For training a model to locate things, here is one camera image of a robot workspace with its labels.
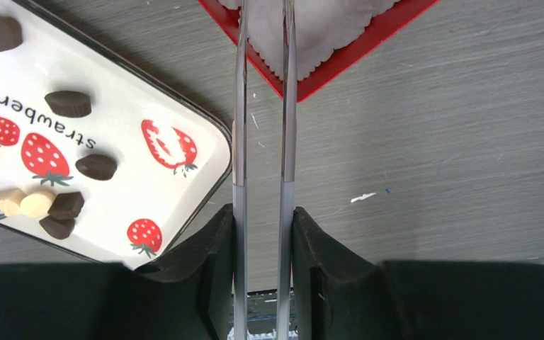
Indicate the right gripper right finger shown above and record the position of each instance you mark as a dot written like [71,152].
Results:
[340,295]

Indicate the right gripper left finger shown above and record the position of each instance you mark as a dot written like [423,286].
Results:
[184,294]

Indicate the small dark square chocolate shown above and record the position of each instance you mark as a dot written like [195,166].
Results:
[67,206]

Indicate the dark oval chocolate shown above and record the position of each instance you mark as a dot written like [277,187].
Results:
[99,167]

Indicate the metal tongs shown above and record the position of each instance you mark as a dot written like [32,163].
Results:
[287,185]

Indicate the dark round cup chocolate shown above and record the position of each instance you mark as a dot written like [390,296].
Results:
[69,104]

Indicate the dark teardrop chocolate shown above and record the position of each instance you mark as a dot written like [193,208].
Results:
[58,229]

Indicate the white oval chocolate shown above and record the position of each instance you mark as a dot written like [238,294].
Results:
[37,204]

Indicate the white square chocolate lower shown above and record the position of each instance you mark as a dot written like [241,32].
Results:
[10,201]

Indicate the red chocolate box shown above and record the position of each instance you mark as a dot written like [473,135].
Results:
[381,29]

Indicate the strawberry print white tray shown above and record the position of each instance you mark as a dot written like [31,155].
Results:
[171,155]

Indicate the white paper cup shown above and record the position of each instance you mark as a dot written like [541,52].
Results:
[321,28]

